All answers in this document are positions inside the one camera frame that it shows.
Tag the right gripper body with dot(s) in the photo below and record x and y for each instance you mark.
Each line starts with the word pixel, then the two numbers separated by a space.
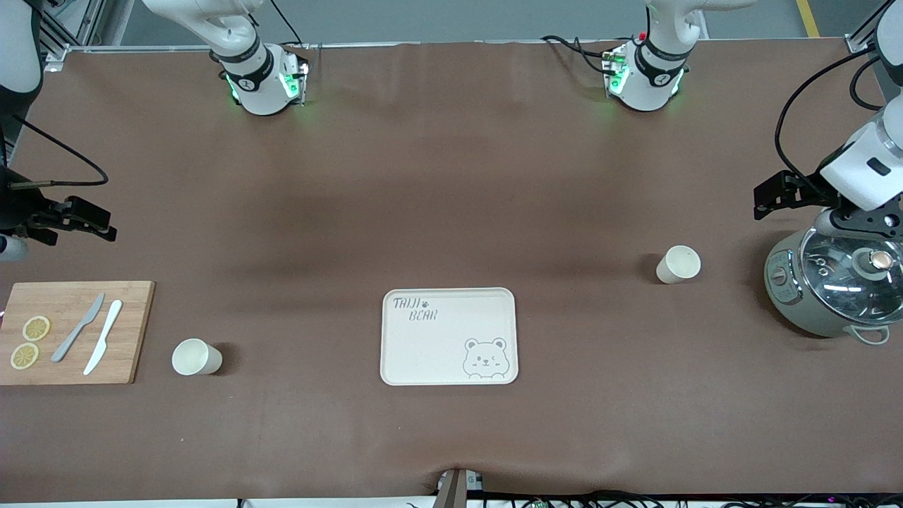
pixel 15 210

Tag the white IKEA cup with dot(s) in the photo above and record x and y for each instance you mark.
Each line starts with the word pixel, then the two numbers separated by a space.
pixel 683 262
pixel 189 357

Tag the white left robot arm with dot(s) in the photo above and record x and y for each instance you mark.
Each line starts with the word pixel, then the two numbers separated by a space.
pixel 649 77

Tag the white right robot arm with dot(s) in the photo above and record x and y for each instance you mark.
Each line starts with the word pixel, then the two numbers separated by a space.
pixel 254 85

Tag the grey-green cooking pot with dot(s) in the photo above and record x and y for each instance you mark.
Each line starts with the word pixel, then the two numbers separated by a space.
pixel 786 296

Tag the glass pot lid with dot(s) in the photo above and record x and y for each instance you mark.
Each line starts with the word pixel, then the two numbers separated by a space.
pixel 839 282

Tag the grey plastic knife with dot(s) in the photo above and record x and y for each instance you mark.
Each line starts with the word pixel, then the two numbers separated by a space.
pixel 76 330

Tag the white plastic knife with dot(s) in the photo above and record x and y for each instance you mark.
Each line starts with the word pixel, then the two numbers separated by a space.
pixel 104 335

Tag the bamboo cutting board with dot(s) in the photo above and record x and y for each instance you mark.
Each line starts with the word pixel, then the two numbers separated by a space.
pixel 130 331

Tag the lemon slice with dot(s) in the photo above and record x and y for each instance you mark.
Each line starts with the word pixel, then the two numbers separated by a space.
pixel 25 355
pixel 36 329

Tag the brown table mat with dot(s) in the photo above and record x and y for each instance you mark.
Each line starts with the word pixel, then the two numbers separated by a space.
pixel 451 176

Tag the cream bear print tray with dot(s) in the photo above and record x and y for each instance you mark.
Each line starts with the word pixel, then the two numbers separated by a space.
pixel 444 353

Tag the aluminium frame post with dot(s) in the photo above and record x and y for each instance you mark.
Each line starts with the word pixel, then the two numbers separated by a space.
pixel 60 51
pixel 857 44

